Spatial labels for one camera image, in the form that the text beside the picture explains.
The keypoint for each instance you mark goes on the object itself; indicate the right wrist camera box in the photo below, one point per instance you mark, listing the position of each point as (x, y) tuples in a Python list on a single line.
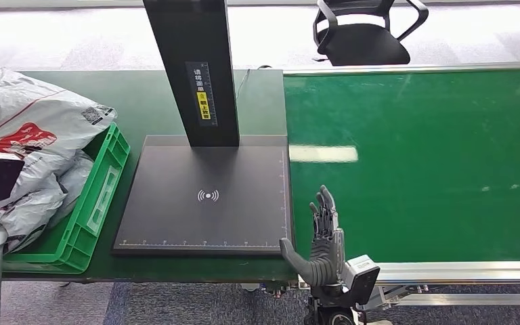
[(361, 278)]

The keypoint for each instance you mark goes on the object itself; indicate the green plastic crate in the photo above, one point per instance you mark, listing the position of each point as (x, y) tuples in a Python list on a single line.
[(107, 179)]

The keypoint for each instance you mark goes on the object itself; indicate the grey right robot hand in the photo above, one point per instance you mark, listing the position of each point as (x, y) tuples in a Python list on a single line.
[(327, 264)]

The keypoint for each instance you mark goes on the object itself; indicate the black inbound scanner machine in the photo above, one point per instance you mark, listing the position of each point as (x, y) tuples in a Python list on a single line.
[(206, 179)]

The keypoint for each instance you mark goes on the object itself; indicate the black office chair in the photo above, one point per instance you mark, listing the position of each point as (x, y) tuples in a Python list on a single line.
[(366, 45)]

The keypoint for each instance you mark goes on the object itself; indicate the yellow warning sticker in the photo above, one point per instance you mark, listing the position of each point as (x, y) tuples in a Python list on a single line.
[(203, 106)]

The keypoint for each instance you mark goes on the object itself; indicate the green conveyor belt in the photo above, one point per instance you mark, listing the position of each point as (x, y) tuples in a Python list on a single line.
[(488, 112)]

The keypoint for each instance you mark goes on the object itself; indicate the grey package with red print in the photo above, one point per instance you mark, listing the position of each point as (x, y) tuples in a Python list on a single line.
[(31, 215)]

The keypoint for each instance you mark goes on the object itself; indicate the grey courier bag package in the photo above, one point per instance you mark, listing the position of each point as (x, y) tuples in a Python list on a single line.
[(40, 107)]

